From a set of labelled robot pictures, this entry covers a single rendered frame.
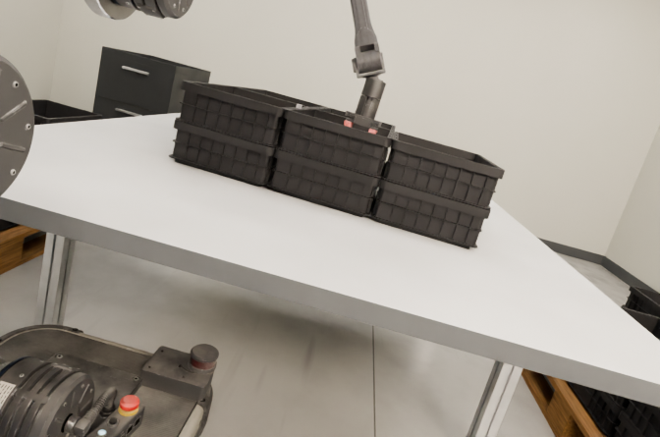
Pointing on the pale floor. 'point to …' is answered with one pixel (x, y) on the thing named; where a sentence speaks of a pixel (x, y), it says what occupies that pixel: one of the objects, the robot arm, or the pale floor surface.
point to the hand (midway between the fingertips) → (354, 147)
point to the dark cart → (140, 84)
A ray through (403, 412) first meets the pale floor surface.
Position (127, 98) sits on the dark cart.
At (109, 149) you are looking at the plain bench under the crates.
